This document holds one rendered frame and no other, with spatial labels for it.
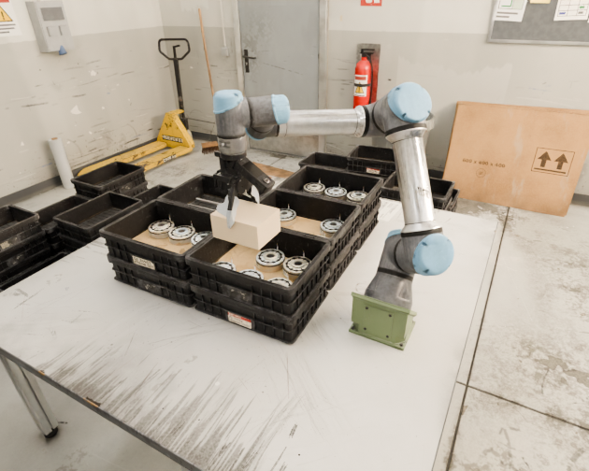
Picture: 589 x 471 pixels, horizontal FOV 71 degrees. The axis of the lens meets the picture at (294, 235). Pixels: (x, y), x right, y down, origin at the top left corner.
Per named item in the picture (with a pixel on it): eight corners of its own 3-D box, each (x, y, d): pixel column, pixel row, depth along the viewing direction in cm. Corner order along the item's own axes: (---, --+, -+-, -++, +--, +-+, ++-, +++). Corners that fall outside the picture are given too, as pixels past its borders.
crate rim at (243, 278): (332, 247, 142) (332, 241, 141) (291, 297, 119) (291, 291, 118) (235, 222, 158) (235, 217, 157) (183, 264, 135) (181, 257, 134)
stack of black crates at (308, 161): (356, 196, 350) (358, 158, 333) (342, 211, 328) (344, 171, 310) (314, 188, 367) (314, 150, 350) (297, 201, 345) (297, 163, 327)
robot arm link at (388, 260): (402, 277, 139) (413, 238, 140) (424, 279, 126) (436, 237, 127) (370, 265, 136) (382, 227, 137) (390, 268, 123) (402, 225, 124)
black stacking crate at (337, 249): (359, 232, 169) (361, 206, 164) (331, 269, 147) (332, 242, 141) (275, 212, 185) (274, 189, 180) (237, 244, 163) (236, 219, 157)
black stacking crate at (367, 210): (381, 202, 192) (383, 179, 186) (360, 231, 170) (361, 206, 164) (305, 187, 208) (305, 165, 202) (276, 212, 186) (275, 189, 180)
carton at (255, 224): (280, 231, 124) (280, 208, 121) (258, 249, 115) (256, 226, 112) (237, 219, 131) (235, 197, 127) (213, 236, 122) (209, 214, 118)
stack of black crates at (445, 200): (444, 241, 287) (455, 181, 264) (434, 264, 264) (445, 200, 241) (388, 228, 304) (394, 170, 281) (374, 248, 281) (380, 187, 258)
